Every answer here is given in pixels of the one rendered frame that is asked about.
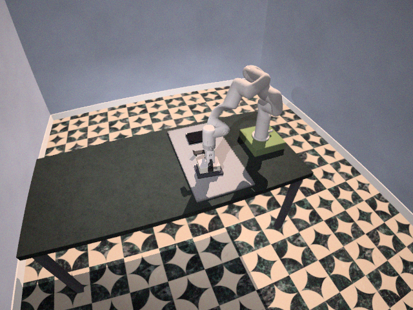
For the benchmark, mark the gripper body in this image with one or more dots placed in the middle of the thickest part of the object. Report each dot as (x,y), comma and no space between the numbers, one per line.
(209,155)

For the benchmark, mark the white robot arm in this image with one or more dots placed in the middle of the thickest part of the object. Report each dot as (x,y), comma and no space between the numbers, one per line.
(257,84)

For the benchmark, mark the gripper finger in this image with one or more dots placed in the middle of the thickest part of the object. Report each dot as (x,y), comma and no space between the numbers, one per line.
(210,167)

